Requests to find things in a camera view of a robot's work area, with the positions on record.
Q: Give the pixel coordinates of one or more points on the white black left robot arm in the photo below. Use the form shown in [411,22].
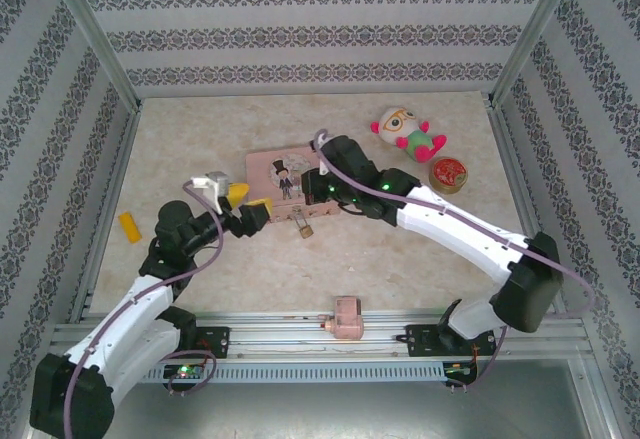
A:
[130,309]

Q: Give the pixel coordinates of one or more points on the red round tin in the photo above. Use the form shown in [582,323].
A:
[449,173]

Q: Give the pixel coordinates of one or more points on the yellow rectangular block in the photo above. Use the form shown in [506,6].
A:
[130,228]

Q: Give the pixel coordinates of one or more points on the aluminium side rail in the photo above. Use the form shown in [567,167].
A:
[522,194]
[107,209]

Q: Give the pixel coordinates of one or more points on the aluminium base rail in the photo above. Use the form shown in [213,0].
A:
[300,331]

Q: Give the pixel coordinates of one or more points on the grey metal panel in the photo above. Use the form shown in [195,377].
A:
[350,414]

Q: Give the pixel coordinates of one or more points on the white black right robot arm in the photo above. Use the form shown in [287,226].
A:
[450,219]

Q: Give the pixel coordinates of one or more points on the white pink plush toy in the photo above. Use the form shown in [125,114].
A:
[400,129]

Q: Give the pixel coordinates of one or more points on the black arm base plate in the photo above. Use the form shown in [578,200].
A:
[215,341]
[420,341]

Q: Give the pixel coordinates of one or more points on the pink cartoon print box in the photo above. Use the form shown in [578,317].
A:
[265,179]

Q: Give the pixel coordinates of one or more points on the pink toy camera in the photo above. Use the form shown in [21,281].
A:
[347,316]

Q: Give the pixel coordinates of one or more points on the small green circuit board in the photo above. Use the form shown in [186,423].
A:
[186,372]
[460,370]

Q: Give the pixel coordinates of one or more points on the aluminium frame post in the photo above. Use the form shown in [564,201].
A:
[537,29]
[90,29]

